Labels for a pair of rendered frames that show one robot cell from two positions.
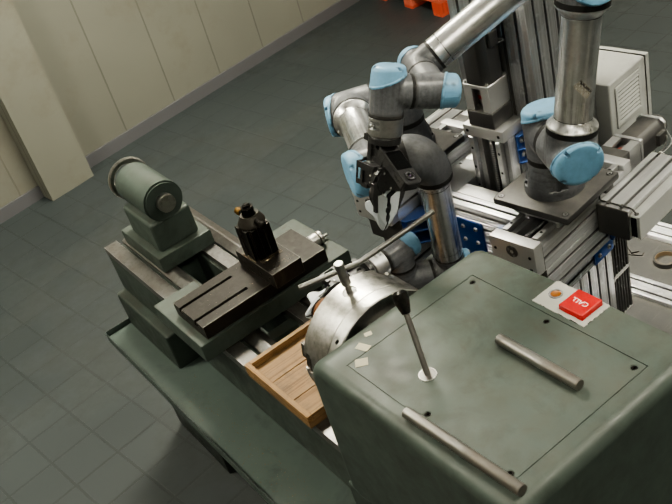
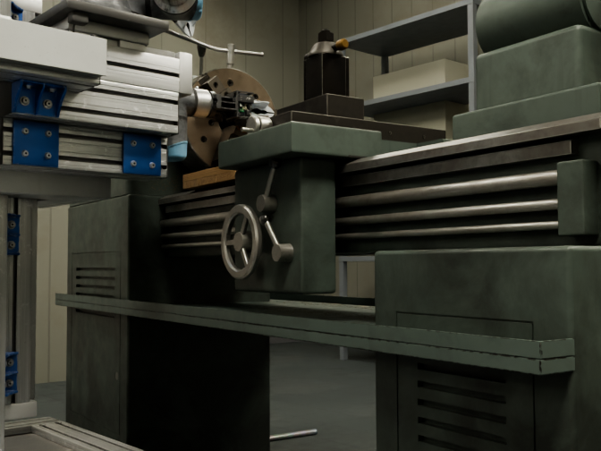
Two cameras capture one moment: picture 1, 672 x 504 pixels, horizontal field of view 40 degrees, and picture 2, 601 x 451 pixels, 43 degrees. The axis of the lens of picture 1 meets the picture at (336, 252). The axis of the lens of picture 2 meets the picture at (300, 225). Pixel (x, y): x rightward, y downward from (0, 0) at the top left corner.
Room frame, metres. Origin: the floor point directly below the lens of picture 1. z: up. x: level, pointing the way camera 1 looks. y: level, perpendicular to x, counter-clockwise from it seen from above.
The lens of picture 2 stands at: (3.94, -0.04, 0.66)
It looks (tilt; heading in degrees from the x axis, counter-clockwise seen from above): 3 degrees up; 174
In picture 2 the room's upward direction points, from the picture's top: straight up
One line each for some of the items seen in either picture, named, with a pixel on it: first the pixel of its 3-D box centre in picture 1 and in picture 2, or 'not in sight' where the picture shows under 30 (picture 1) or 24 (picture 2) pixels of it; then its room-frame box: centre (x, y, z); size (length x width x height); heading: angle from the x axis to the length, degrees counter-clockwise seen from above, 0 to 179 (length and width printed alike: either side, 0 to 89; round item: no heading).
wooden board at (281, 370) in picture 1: (330, 356); (266, 180); (1.88, 0.10, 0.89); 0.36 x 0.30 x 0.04; 117
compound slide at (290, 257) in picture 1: (269, 260); (318, 114); (2.24, 0.19, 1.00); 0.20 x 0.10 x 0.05; 27
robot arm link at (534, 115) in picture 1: (548, 128); not in sight; (1.92, -0.57, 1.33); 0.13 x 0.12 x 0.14; 1
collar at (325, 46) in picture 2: (250, 218); (325, 51); (2.26, 0.20, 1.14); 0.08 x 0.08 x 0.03
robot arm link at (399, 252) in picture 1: (398, 251); (172, 101); (1.97, -0.15, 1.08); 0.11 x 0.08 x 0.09; 117
